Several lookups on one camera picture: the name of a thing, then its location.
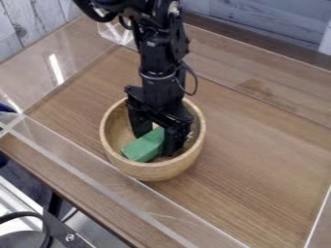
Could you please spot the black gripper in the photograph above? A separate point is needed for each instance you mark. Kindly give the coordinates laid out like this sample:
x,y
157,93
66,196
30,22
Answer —
x,y
156,101

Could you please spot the green rectangular block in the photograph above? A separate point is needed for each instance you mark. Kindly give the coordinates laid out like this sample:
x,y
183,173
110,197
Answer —
x,y
144,148

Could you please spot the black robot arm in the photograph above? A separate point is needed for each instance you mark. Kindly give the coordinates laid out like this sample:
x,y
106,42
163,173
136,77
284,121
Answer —
x,y
156,23

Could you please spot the brown wooden bowl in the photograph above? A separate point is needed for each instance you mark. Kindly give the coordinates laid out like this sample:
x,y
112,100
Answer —
x,y
116,135

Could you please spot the black table leg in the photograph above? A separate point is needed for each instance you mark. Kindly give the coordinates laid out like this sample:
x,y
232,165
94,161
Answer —
x,y
54,205

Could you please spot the clear acrylic barrier wall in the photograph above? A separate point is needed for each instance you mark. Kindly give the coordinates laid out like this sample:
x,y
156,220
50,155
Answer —
x,y
257,190

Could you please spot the clear acrylic corner bracket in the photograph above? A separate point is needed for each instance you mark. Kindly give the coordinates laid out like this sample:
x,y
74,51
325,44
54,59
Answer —
x,y
114,33

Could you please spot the black metal bracket with screw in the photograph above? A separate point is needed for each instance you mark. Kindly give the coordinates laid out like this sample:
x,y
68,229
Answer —
x,y
62,236

